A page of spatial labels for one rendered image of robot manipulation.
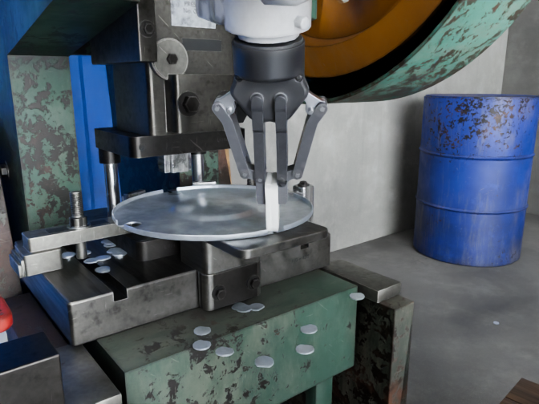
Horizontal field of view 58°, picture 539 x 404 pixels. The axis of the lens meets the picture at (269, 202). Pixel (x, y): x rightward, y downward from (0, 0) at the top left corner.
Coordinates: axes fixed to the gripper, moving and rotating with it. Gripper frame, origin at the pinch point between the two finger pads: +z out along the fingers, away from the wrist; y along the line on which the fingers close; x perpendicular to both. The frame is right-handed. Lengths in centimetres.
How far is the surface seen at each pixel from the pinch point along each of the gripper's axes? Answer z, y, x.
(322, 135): 80, 12, 188
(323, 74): -1.6, 7.0, 44.1
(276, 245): 2.8, 0.8, -5.2
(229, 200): 7.2, -7.5, 11.1
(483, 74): 83, 126, 298
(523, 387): 55, 50, 17
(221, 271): 12.3, -7.5, 0.8
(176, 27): -16.9, -14.2, 17.9
